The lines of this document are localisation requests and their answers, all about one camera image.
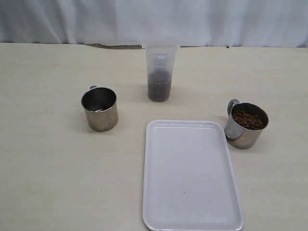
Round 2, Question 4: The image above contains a translucent plastic tall container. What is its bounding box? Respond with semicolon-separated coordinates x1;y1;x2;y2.
144;37;180;102

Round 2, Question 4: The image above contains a white plastic tray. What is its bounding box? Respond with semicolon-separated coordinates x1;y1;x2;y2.
142;120;245;231

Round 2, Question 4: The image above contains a right steel mug with kibble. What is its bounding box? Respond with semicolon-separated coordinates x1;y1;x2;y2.
224;99;269;149

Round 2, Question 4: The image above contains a white curtain backdrop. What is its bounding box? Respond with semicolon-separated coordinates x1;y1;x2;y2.
0;0;308;47

